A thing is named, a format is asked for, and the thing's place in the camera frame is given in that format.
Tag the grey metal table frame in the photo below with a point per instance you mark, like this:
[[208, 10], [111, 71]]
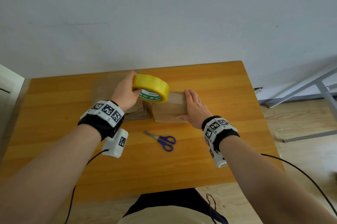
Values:
[[323, 92]]

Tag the yellow tape roll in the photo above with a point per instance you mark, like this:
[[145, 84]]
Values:
[[152, 84]]

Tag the black right wristband with markers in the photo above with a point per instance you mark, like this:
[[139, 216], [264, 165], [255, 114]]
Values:
[[229, 134]]

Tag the person's dark and beige clothing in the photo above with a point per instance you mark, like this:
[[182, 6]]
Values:
[[168, 197]]

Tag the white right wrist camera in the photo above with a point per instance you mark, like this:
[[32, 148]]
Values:
[[219, 160]]

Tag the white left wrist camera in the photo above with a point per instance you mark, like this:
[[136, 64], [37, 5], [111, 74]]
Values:
[[113, 147]]

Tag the white cabinet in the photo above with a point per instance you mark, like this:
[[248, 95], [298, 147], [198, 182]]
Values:
[[8, 95]]

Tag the person's left hand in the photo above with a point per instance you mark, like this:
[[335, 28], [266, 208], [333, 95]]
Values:
[[125, 95]]

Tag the black left wristband with markers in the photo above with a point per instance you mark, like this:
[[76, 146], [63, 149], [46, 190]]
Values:
[[97, 126]]

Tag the black wristband with markers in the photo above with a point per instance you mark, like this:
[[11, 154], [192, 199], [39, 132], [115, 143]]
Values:
[[229, 134], [97, 126]]

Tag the person's left forearm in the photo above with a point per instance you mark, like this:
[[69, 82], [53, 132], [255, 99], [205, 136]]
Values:
[[44, 173]]

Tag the white wall socket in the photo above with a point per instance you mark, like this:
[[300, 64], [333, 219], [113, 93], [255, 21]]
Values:
[[258, 89]]

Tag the stack of cardboard boxes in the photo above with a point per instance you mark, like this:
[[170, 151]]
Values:
[[137, 112]]

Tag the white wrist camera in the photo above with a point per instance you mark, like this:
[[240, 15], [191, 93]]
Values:
[[219, 160], [113, 147]]

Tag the brown cardboard paper box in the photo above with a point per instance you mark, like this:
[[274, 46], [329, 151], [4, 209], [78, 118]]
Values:
[[168, 108]]

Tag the person's right forearm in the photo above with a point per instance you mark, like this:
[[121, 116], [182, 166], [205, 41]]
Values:
[[263, 179]]

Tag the person's right hand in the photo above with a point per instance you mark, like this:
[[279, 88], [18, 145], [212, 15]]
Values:
[[197, 113]]

